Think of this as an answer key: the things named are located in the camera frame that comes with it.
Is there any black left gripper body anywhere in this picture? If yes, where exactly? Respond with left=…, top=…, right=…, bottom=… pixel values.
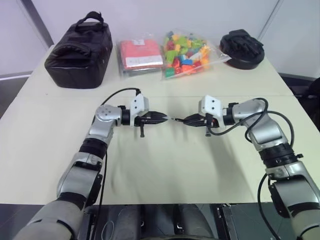
left=134, top=112, right=154, bottom=139

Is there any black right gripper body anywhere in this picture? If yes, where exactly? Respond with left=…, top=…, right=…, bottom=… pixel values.
left=199, top=112, right=221, bottom=138

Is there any clear bag of coloured blocks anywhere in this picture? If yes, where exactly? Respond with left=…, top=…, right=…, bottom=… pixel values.
left=159, top=27, right=232, bottom=82

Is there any red packet in clear bag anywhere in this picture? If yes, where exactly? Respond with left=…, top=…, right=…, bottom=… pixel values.
left=116, top=37, right=165, bottom=80

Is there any black robot hand on round base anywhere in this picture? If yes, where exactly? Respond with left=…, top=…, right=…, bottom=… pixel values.
left=219, top=28, right=266, bottom=71

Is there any black box with metal edge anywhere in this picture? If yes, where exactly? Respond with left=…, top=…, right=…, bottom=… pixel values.
left=216, top=203, right=279, bottom=240

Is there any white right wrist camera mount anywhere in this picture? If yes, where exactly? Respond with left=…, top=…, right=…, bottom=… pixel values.
left=198, top=94, right=223, bottom=117

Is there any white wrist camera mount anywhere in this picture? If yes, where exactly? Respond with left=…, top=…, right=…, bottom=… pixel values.
left=129, top=94, right=150, bottom=118
left=198, top=94, right=223, bottom=117

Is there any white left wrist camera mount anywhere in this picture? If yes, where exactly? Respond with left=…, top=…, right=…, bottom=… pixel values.
left=129, top=94, right=150, bottom=118

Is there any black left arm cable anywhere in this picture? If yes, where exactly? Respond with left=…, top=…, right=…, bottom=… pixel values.
left=96, top=87, right=141, bottom=221

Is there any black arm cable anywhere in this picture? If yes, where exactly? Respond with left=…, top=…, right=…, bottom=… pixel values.
left=96, top=87, right=141, bottom=221
left=206, top=97, right=305, bottom=240

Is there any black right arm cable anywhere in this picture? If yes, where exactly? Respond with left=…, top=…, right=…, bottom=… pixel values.
left=206, top=97, right=305, bottom=240

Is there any black fabric bag with handle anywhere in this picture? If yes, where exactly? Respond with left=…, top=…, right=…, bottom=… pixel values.
left=44, top=11, right=114, bottom=89

